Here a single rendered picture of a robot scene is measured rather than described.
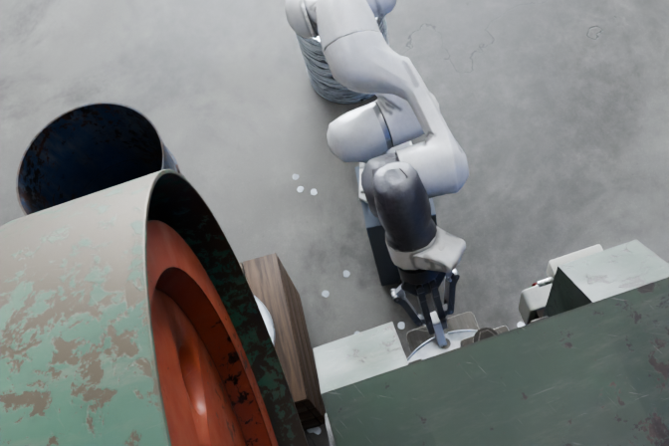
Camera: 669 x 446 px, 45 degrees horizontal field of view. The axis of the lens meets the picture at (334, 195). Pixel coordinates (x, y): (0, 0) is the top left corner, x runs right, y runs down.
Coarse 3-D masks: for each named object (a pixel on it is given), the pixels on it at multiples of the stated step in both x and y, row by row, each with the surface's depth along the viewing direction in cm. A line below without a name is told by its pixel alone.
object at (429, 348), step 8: (448, 336) 157; (456, 336) 156; (464, 336) 156; (424, 344) 157; (432, 344) 156; (456, 344) 156; (416, 352) 156; (424, 352) 156; (432, 352) 156; (440, 352) 156; (408, 360) 156
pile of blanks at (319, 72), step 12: (384, 24) 256; (300, 36) 250; (384, 36) 258; (300, 48) 261; (312, 48) 250; (312, 60) 257; (324, 60) 254; (312, 72) 267; (324, 72) 260; (312, 84) 278; (324, 84) 269; (336, 84) 265; (324, 96) 276; (336, 96) 272; (348, 96) 270; (360, 96) 271; (372, 96) 274
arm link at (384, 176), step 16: (368, 160) 141; (384, 160) 137; (368, 176) 138; (384, 176) 130; (400, 176) 129; (416, 176) 129; (368, 192) 137; (384, 192) 129; (400, 192) 128; (416, 192) 129; (384, 208) 130; (400, 208) 129; (416, 208) 130; (384, 224) 133; (400, 224) 131; (416, 224) 131; (432, 224) 136; (400, 240) 134; (416, 240) 134
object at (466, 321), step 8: (448, 320) 158; (456, 320) 158; (464, 320) 158; (472, 320) 158; (424, 328) 158; (448, 328) 158; (456, 328) 157; (464, 328) 157; (472, 328) 157; (408, 336) 158; (416, 336) 158; (424, 336) 158; (432, 336) 157; (408, 344) 157; (416, 344) 157; (448, 344) 156
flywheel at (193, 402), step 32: (160, 224) 100; (160, 256) 94; (192, 256) 113; (160, 288) 103; (192, 288) 110; (160, 320) 99; (192, 320) 115; (224, 320) 121; (160, 352) 94; (192, 352) 109; (224, 352) 121; (160, 384) 90; (192, 384) 109; (224, 384) 122; (256, 384) 130; (192, 416) 98; (224, 416) 116; (256, 416) 125
